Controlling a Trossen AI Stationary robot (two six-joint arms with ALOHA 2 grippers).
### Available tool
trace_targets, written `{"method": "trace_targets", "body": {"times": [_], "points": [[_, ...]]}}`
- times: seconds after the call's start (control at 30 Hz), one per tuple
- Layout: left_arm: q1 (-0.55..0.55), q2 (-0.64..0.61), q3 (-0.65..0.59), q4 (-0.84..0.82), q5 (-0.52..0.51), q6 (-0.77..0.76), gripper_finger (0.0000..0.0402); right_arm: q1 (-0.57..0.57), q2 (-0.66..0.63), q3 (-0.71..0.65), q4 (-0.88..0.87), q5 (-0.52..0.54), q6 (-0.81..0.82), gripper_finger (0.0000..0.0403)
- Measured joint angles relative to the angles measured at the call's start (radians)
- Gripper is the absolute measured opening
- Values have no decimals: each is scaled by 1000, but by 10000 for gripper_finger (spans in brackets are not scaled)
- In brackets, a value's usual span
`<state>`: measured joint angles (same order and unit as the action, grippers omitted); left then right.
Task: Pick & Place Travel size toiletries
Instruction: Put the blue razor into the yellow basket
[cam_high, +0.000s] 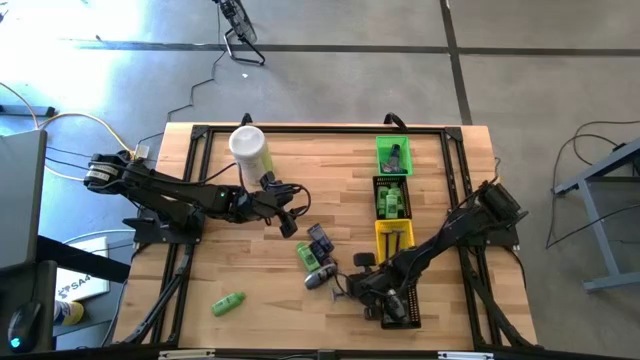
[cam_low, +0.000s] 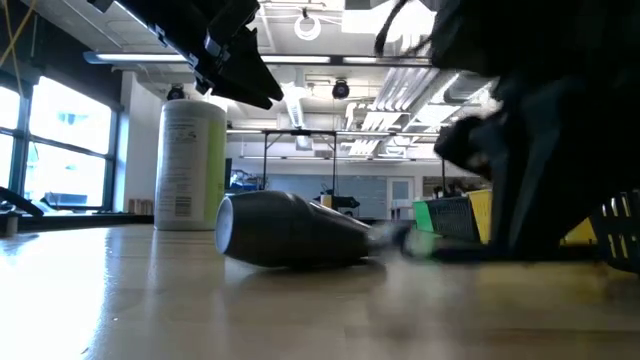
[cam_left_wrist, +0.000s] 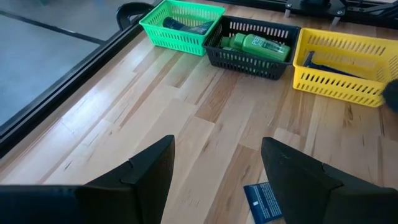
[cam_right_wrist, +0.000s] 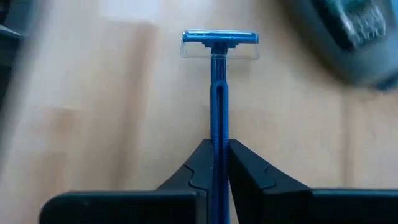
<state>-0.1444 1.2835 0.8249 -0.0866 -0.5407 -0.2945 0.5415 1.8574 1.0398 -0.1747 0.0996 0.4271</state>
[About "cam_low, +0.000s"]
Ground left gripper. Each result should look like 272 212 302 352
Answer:
87 0 285 111

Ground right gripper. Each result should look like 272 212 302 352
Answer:
432 73 640 260

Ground yellow plastic basket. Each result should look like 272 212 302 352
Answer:
466 188 599 247

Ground small black plastic basket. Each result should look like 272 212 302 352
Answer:
427 195 475 244

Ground large black plastic basket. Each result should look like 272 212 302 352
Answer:
591 188 640 275

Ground white green wipes canister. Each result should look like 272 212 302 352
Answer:
153 98 229 232

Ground ceiling light strip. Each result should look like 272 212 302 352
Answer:
83 50 432 67

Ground green plastic basket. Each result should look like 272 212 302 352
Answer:
412 199 436 234

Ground small brown box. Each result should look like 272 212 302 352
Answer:
127 197 154 215

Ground large glass window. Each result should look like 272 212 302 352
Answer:
0 74 120 212

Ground white hanging cable ring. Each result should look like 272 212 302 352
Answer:
293 13 323 42

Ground black background frame rig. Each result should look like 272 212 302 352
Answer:
259 128 339 199

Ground yellow hanging cable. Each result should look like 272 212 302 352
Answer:
0 0 37 69

